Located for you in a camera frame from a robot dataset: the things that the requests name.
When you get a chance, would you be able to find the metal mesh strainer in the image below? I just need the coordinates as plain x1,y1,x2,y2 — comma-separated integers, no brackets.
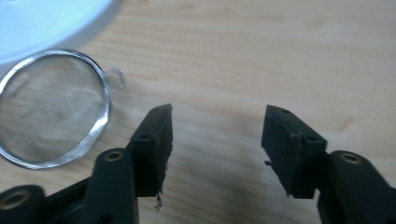
0,49,127,170

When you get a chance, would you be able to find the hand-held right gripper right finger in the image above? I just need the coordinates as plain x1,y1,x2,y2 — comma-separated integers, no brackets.
261,105,396,224

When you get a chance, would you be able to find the white plate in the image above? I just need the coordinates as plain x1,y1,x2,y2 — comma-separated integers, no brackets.
0,0,125,65

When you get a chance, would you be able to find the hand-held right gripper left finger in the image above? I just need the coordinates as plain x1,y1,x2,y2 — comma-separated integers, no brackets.
81,103,174,224

